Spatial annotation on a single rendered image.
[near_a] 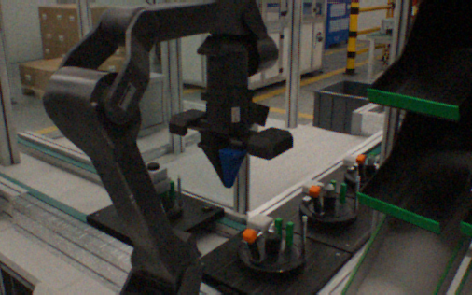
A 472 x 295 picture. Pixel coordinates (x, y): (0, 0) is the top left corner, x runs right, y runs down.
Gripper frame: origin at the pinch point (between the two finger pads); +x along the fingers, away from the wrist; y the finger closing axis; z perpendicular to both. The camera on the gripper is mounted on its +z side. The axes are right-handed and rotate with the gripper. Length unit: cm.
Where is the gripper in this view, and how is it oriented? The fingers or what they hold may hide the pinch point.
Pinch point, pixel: (228, 165)
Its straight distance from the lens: 69.8
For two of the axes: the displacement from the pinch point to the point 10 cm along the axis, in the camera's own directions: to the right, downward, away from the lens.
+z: 6.2, -2.9, 7.3
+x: 0.1, 9.3, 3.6
